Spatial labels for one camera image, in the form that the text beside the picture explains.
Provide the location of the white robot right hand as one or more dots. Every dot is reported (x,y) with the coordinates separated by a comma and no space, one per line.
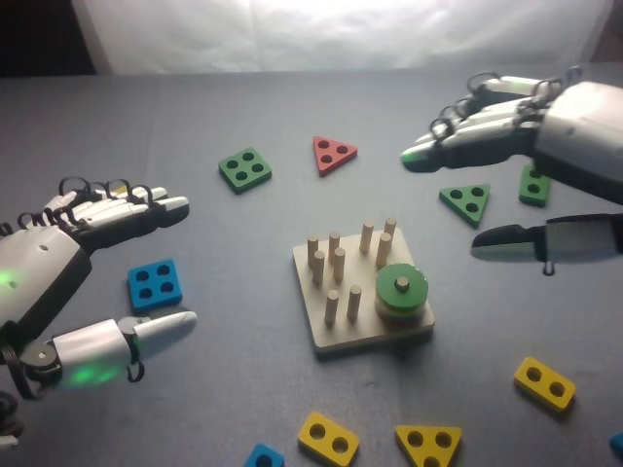
(574,126)

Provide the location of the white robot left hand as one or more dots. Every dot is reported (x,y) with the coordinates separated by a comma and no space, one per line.
(34,267)

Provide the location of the stack of coloured rings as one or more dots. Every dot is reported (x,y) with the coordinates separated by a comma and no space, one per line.
(389,287)

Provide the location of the green rectangle two-hole block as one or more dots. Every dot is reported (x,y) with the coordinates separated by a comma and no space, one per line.
(526,194)

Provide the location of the blue square four-hole block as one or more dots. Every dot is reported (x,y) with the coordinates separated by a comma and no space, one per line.
(154,283)

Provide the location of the green triangle three-hole block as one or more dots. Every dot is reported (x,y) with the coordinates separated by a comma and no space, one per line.
(469,197)

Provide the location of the green square four-hole block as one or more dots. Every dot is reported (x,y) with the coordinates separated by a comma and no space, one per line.
(231,171)

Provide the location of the red triangle three-hole block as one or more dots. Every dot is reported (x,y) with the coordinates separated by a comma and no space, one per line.
(321,154)

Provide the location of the yellow rectangle two-hole block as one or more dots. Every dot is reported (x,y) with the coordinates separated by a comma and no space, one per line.
(545,382)
(328,435)

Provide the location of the blue rectangle two-hole block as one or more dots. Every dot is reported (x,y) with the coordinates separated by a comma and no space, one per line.
(258,453)

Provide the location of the wooden peg board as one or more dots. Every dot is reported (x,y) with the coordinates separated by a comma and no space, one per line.
(340,331)

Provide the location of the blue triangle block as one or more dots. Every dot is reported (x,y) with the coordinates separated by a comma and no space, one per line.
(617,443)

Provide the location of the yellow triangle three-hole block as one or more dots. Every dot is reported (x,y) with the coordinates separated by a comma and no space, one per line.
(429,447)

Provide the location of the white backdrop cloth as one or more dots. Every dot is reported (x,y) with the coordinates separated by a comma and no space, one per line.
(340,34)

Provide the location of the grey tablecloth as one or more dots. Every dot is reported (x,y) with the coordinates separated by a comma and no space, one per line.
(292,112)

